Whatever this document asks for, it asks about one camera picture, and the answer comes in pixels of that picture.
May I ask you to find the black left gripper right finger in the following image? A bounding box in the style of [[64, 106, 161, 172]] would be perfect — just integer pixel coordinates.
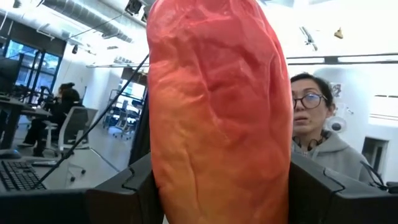
[[288, 152, 398, 224]]

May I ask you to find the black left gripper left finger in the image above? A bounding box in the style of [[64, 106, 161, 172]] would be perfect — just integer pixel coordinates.
[[0, 152, 165, 224]]

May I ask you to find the red-orange toy mango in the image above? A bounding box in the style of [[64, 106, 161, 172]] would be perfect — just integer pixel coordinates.
[[146, 0, 295, 224]]

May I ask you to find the person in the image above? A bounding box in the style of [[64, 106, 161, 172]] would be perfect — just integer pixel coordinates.
[[17, 82, 85, 158], [290, 72, 376, 184]]

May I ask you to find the black computer keyboard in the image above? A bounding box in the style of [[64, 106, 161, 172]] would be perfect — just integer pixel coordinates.
[[0, 160, 47, 192]]

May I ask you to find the white office chair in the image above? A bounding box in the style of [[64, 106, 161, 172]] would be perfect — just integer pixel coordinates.
[[43, 106, 100, 184]]

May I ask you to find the black computer mouse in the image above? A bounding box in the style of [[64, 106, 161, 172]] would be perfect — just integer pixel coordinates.
[[0, 148, 22, 160]]

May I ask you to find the dark office desk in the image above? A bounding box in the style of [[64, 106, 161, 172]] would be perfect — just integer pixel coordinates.
[[0, 96, 53, 150]]

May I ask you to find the dark computer monitor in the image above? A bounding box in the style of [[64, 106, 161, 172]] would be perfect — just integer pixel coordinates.
[[0, 55, 24, 96]]

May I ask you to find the white dome camera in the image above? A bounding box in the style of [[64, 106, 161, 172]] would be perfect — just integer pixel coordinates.
[[325, 116, 348, 134]]

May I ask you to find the black post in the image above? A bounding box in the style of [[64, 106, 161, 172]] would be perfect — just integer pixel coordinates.
[[128, 93, 152, 166]]

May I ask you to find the silver ceiling duct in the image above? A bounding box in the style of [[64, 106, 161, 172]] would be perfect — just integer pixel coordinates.
[[42, 0, 134, 44]]

